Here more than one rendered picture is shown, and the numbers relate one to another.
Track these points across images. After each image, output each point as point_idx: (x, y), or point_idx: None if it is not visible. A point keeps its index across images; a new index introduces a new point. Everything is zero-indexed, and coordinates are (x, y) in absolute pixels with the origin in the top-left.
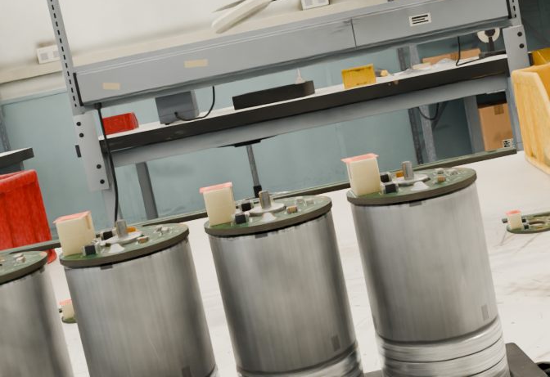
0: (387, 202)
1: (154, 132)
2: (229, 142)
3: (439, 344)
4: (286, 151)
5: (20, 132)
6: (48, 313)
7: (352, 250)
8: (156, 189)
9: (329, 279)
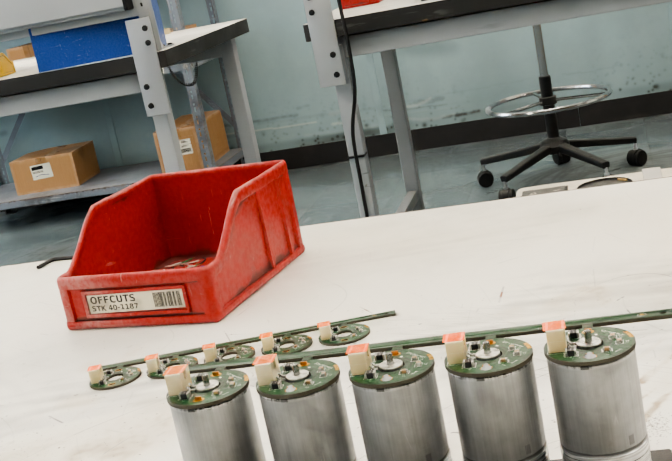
0: (566, 365)
1: (406, 10)
2: (507, 27)
3: (597, 457)
4: (591, 24)
5: None
6: (340, 409)
7: (602, 292)
8: (406, 71)
9: (525, 408)
